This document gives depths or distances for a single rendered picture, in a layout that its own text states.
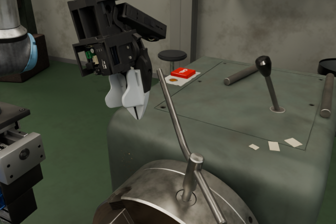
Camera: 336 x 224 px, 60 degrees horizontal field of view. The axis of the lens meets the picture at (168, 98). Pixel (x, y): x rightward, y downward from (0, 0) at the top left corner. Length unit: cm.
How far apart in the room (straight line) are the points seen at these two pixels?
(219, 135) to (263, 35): 323
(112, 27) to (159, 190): 27
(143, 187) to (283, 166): 25
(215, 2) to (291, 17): 92
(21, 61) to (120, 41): 57
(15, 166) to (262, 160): 66
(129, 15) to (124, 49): 6
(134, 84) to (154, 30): 10
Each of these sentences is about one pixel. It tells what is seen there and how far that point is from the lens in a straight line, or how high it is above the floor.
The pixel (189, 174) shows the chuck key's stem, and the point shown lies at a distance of 45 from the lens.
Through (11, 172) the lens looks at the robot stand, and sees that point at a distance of 93.
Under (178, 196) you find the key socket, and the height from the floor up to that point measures 124.
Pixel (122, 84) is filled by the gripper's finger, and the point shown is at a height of 139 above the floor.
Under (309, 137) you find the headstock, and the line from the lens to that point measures 66.
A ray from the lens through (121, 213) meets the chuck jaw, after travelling 52.
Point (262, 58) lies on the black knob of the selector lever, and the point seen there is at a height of 140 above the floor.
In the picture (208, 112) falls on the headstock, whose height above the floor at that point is 125.
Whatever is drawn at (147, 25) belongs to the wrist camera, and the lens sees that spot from 50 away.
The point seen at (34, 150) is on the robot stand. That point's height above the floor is 108.
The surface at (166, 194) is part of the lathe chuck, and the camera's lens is 50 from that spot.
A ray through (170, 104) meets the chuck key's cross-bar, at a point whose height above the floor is 134.
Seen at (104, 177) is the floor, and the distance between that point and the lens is 251.
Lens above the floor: 158
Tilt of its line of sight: 25 degrees down
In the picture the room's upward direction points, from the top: straight up
